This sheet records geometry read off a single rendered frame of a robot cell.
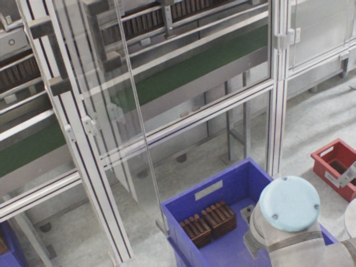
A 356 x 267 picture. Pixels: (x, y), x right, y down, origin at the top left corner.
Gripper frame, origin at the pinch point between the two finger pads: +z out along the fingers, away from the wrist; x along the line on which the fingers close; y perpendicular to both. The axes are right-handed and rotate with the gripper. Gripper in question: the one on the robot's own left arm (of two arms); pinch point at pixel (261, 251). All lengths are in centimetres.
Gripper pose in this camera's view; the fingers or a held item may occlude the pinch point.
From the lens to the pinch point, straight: 99.4
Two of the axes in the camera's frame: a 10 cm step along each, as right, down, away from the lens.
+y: -4.6, -8.1, 3.7
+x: -8.9, 4.4, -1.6
